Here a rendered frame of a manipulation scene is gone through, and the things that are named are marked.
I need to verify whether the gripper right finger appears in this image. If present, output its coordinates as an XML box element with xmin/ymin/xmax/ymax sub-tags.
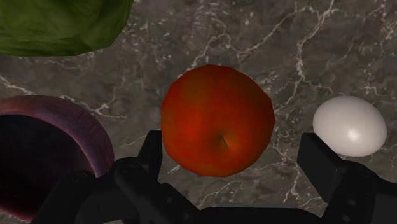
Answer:
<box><xmin>296</xmin><ymin>132</ymin><xmax>397</xmax><ymax>224</ymax></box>

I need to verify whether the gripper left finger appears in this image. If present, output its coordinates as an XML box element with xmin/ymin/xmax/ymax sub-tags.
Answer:
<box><xmin>30</xmin><ymin>130</ymin><xmax>202</xmax><ymax>224</ymax></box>

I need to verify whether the white egg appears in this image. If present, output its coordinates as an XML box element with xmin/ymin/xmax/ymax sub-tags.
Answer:
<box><xmin>312</xmin><ymin>95</ymin><xmax>388</xmax><ymax>158</ymax></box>

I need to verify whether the red apple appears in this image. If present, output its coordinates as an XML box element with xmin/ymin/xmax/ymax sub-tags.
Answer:
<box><xmin>160</xmin><ymin>64</ymin><xmax>276</xmax><ymax>178</ymax></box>

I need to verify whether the dark purple bowl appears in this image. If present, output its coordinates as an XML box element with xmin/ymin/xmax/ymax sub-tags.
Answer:
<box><xmin>0</xmin><ymin>94</ymin><xmax>116</xmax><ymax>222</ymax></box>

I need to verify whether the green lettuce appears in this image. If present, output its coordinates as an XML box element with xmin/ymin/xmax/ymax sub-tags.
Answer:
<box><xmin>0</xmin><ymin>0</ymin><xmax>134</xmax><ymax>57</ymax></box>

